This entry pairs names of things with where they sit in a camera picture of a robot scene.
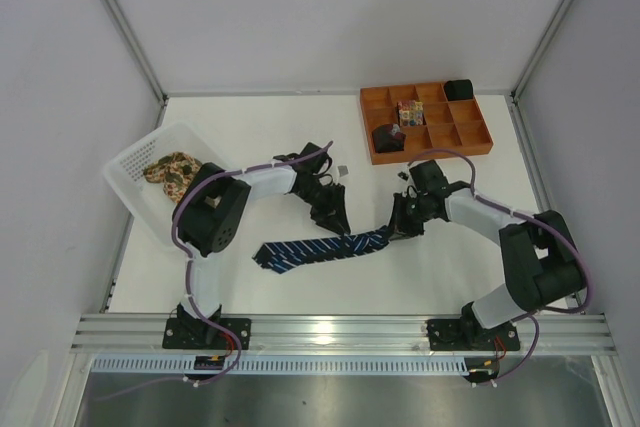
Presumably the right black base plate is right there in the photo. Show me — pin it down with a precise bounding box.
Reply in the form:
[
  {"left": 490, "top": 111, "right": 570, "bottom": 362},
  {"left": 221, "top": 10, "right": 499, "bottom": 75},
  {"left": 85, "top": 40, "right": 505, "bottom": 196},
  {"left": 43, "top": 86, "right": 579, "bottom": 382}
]
[{"left": 425, "top": 318, "right": 521, "bottom": 352}]

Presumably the floral patterned tie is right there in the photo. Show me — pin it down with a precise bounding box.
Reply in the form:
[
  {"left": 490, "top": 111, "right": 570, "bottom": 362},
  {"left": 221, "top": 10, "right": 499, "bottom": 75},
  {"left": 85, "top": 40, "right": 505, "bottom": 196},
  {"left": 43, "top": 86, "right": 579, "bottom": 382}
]
[{"left": 143, "top": 152, "right": 202, "bottom": 204}]

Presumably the wooden compartment tray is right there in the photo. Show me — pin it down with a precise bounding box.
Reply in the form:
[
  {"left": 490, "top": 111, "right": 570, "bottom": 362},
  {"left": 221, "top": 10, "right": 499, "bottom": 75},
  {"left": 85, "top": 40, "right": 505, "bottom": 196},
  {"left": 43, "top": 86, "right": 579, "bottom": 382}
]
[{"left": 360, "top": 81, "right": 494, "bottom": 165}]

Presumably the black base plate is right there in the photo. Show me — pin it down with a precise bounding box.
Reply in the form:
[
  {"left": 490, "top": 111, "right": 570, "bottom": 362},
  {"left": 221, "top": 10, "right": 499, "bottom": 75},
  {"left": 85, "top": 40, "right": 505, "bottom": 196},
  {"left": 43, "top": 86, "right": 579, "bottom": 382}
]
[
  {"left": 425, "top": 318, "right": 521, "bottom": 352},
  {"left": 162, "top": 316, "right": 252, "bottom": 350}
]

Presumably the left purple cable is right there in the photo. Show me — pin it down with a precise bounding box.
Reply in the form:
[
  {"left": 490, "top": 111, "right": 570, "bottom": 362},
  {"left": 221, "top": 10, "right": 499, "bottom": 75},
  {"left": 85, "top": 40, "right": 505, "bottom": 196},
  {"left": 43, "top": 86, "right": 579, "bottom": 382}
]
[{"left": 92, "top": 140, "right": 335, "bottom": 401}]

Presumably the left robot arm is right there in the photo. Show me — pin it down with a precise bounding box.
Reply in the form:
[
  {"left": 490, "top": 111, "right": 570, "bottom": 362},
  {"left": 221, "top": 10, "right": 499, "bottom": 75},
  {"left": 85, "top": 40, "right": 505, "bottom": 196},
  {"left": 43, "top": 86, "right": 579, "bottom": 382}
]
[{"left": 171, "top": 142, "right": 351, "bottom": 325}]

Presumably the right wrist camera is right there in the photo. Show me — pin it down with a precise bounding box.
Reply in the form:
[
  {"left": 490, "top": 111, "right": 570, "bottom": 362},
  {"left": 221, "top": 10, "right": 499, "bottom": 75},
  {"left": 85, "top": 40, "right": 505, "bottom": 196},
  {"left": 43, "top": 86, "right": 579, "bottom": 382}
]
[{"left": 398, "top": 160, "right": 449, "bottom": 196}]

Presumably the white slotted cable duct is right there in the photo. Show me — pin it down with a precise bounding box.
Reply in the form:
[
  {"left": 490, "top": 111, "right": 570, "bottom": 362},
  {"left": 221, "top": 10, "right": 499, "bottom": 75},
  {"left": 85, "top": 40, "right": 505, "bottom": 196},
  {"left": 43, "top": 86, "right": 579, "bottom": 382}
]
[{"left": 91, "top": 354, "right": 468, "bottom": 376}]

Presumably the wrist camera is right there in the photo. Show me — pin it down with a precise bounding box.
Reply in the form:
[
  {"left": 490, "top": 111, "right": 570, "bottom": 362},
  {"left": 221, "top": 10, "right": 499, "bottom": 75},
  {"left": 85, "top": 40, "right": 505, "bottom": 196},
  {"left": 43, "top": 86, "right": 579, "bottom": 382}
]
[
  {"left": 398, "top": 160, "right": 449, "bottom": 196},
  {"left": 274, "top": 142, "right": 349, "bottom": 187}
]

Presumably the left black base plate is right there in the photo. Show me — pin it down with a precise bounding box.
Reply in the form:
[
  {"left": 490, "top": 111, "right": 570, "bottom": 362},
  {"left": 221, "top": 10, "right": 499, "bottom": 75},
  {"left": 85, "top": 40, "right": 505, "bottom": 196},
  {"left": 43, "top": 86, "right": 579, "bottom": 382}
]
[{"left": 162, "top": 316, "right": 252, "bottom": 350}]

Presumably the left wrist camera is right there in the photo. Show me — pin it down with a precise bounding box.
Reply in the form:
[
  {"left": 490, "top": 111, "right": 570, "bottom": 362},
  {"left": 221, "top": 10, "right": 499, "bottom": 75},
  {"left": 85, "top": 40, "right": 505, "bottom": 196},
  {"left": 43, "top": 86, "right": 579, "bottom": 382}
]
[{"left": 274, "top": 142, "right": 349, "bottom": 187}]

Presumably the white plastic basket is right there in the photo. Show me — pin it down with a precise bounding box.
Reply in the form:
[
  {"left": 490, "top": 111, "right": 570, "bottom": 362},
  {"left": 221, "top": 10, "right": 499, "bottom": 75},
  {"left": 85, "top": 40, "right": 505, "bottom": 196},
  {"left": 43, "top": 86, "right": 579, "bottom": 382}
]
[{"left": 103, "top": 121, "right": 232, "bottom": 251}]

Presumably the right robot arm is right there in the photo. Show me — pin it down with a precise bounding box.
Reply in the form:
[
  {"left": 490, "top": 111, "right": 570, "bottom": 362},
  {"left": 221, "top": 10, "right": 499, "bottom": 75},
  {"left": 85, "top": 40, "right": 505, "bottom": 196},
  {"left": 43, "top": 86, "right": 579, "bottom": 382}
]
[{"left": 388, "top": 160, "right": 589, "bottom": 349}]

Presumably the aluminium mounting rail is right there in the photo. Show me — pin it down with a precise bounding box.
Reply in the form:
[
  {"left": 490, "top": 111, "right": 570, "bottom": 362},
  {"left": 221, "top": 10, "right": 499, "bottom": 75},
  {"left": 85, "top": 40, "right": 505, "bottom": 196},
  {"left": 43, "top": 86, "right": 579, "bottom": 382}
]
[{"left": 71, "top": 313, "right": 617, "bottom": 356}]

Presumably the navy striped tie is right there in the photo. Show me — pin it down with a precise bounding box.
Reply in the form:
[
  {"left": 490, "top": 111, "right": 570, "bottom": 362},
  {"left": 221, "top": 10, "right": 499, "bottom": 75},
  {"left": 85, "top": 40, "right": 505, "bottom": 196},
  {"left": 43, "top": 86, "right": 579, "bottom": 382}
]
[{"left": 253, "top": 227, "right": 390, "bottom": 274}]

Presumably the colourful rolled tie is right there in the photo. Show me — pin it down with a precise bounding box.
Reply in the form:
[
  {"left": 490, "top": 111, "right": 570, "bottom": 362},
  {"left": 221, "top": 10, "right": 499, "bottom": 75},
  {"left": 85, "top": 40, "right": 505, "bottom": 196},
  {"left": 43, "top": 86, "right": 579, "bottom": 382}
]
[{"left": 396, "top": 100, "right": 425, "bottom": 127}]

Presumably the black rolled tie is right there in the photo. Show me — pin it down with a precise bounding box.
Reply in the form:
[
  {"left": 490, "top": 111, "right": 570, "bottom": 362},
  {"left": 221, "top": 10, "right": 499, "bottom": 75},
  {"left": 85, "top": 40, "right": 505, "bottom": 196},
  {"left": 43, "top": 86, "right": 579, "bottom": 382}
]
[{"left": 443, "top": 79, "right": 474, "bottom": 101}]

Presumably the dark maroon rolled tie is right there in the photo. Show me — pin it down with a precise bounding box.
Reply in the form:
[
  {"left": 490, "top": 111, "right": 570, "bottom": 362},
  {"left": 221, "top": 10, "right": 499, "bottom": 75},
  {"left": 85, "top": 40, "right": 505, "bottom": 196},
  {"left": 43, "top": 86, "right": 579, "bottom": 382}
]
[{"left": 371, "top": 123, "right": 406, "bottom": 153}]

